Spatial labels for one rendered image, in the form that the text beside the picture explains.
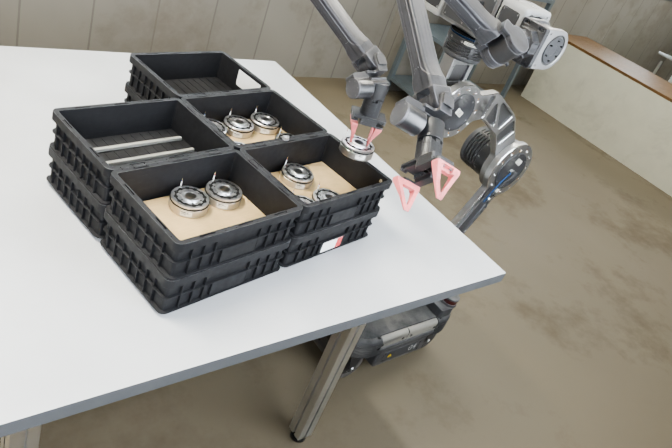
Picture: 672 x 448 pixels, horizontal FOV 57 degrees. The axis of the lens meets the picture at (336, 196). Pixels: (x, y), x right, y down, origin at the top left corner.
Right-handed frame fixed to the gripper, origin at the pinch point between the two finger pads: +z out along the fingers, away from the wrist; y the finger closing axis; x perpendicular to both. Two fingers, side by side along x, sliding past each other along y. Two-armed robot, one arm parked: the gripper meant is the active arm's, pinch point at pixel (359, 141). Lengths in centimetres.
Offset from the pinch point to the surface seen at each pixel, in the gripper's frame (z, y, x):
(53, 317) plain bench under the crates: 33, -64, -62
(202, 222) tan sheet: 20, -38, -31
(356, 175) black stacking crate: 16.1, 4.6, 9.1
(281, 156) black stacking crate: 14.2, -20.7, 5.5
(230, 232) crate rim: 11, -31, -46
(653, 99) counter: 41, 311, 349
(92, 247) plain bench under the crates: 32, -64, -36
